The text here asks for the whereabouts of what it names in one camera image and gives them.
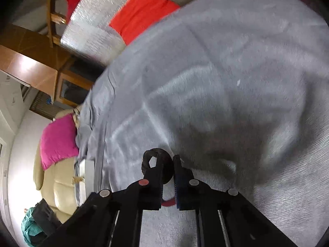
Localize beige leather sofa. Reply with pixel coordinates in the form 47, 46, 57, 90
33, 109, 85, 224

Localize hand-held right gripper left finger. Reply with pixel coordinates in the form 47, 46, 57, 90
44, 154, 165, 247

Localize dark brown hair tie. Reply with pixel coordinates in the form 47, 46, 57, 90
141, 148, 174, 186

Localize teal cloth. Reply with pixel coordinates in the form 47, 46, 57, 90
21, 207, 48, 245

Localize pink cushion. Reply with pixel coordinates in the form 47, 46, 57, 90
40, 114, 80, 171

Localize orange-red cushion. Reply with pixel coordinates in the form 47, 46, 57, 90
109, 0, 181, 46

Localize grey bed sheet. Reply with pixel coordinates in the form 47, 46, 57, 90
74, 0, 329, 247

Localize brown wooden cabinet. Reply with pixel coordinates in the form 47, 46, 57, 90
0, 23, 94, 108

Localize wooden chair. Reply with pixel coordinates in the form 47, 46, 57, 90
46, 0, 69, 48

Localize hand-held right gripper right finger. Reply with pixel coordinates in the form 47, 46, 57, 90
173, 155, 299, 247

